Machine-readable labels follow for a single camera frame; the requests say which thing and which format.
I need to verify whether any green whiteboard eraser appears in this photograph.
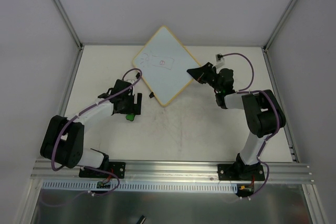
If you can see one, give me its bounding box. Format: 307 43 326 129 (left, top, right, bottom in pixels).
125 114 136 122

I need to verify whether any yellow framed whiteboard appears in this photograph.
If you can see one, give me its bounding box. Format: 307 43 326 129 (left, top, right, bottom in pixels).
132 26 201 106

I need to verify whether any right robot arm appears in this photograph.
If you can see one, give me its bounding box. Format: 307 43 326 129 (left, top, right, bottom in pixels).
187 63 286 181

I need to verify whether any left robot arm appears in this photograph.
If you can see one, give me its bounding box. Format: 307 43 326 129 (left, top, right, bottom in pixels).
40 79 142 177

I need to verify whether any small black object bottom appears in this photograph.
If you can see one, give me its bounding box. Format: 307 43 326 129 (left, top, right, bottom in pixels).
136 215 146 224

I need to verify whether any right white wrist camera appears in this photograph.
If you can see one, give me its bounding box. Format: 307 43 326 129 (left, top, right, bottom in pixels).
214 54 225 70

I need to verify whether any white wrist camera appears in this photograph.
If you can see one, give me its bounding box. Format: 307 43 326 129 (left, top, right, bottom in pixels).
125 79 135 84
214 54 225 70

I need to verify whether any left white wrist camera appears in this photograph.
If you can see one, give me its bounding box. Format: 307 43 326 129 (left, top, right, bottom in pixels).
125 79 135 84

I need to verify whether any right aluminium frame post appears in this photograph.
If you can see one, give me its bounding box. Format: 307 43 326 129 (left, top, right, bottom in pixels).
262 0 300 163

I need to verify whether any aluminium frame post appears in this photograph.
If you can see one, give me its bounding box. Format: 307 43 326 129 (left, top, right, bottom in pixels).
52 0 83 115
262 0 300 163

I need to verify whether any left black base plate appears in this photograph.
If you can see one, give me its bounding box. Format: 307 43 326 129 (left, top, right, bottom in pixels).
79 161 126 179

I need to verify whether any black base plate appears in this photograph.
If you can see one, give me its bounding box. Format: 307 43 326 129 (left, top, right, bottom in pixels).
79 161 126 179
217 163 265 182

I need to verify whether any aluminium mounting rail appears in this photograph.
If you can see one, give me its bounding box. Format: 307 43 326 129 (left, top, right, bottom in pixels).
30 158 315 184

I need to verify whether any white slotted cable duct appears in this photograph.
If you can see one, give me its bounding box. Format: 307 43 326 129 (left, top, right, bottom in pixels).
41 179 238 194

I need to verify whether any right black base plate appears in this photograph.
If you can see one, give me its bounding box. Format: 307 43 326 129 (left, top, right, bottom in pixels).
217 163 265 182

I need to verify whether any left aluminium frame post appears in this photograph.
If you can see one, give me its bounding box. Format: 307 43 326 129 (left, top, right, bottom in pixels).
52 0 83 115

